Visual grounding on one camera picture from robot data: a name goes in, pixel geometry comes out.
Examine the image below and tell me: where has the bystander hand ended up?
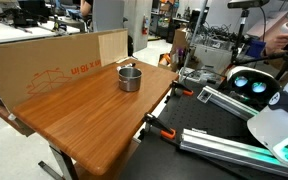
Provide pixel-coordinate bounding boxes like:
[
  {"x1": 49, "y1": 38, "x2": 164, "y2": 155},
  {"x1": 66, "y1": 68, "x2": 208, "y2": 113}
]
[{"x1": 265, "y1": 32, "x2": 288, "y2": 57}]

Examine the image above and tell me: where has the black marker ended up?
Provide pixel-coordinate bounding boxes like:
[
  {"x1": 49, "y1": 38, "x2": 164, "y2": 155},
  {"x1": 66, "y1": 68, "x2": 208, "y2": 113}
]
[{"x1": 116, "y1": 62, "x2": 137, "y2": 72}]

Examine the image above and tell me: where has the silver metal pot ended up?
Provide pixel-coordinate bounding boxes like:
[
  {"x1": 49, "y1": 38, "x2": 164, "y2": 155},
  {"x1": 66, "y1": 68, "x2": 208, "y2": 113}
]
[{"x1": 117, "y1": 66, "x2": 144, "y2": 93}]

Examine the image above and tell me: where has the flat pinkish cardboard box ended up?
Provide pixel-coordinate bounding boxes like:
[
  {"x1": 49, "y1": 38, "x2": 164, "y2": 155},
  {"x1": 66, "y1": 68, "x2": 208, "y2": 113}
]
[{"x1": 246, "y1": 9, "x2": 288, "y2": 40}]

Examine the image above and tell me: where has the blue bin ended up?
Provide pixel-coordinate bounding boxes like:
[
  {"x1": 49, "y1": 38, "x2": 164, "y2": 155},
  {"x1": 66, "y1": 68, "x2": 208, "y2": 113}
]
[{"x1": 245, "y1": 37, "x2": 268, "y2": 58}]

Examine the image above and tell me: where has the black tripod stand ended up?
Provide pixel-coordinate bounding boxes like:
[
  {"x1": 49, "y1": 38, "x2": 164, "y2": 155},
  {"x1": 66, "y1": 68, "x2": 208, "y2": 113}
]
[{"x1": 229, "y1": 8, "x2": 288, "y2": 82}]

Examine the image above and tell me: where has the slanted metal pole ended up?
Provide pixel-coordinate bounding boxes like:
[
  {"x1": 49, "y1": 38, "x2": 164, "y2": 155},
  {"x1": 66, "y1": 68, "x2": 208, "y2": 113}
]
[{"x1": 178, "y1": 0, "x2": 209, "y2": 83}]

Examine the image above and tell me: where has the brown cardboard box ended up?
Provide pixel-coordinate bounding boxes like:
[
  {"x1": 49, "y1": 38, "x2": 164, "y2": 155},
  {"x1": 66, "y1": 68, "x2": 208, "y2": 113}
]
[{"x1": 171, "y1": 27, "x2": 190, "y2": 56}]

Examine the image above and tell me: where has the orange and black clamp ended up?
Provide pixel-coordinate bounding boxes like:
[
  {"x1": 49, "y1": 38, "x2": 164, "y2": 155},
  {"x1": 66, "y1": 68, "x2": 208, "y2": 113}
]
[
  {"x1": 169, "y1": 80, "x2": 195, "y2": 98},
  {"x1": 141, "y1": 112, "x2": 178, "y2": 141}
]

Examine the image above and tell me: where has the black perforated breadboard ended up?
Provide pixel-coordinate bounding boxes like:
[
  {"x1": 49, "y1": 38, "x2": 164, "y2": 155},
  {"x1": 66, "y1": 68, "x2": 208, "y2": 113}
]
[{"x1": 118, "y1": 79, "x2": 288, "y2": 180}]

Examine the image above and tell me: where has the red fire extinguisher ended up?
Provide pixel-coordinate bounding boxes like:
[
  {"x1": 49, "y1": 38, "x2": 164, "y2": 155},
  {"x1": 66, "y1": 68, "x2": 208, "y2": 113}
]
[{"x1": 141, "y1": 14, "x2": 150, "y2": 36}]

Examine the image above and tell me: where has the grey partition panel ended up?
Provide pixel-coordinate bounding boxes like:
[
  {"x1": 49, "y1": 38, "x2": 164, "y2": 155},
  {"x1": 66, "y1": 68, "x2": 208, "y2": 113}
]
[{"x1": 91, "y1": 0, "x2": 126, "y2": 33}]

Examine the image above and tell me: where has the person in background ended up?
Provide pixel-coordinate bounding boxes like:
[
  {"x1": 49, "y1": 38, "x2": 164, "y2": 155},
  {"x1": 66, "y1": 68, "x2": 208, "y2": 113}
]
[{"x1": 79, "y1": 0, "x2": 94, "y2": 18}]

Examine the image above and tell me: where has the brown cardboard panel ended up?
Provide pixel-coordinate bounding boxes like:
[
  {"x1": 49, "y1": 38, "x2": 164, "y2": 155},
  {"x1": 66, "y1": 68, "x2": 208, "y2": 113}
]
[{"x1": 0, "y1": 28, "x2": 129, "y2": 113}]

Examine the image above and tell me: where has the grey metal table leg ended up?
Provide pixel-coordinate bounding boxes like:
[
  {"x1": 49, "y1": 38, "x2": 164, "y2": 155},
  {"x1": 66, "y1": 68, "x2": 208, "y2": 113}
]
[{"x1": 38, "y1": 143, "x2": 79, "y2": 180}]

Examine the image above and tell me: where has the white background table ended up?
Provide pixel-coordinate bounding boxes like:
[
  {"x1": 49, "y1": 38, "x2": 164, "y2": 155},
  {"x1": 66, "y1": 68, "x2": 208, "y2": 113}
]
[{"x1": 0, "y1": 21, "x2": 82, "y2": 47}]

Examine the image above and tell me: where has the low wooden board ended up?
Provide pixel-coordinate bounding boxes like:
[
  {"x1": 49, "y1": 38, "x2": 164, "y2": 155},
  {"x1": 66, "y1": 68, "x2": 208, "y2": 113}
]
[{"x1": 0, "y1": 95, "x2": 36, "y2": 138}]

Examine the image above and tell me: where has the black camera on tripod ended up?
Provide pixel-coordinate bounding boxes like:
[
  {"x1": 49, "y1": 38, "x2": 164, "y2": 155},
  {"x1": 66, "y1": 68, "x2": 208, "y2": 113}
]
[{"x1": 226, "y1": 0, "x2": 271, "y2": 10}]

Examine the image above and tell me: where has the short aluminium rail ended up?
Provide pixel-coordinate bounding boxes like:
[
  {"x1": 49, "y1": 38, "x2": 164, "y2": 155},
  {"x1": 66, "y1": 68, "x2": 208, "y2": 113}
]
[{"x1": 197, "y1": 85, "x2": 262, "y2": 122}]

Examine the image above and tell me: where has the long aluminium rail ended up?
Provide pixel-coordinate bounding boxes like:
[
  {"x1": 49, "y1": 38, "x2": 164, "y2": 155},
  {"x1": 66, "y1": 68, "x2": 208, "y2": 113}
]
[{"x1": 179, "y1": 127, "x2": 288, "y2": 180}]

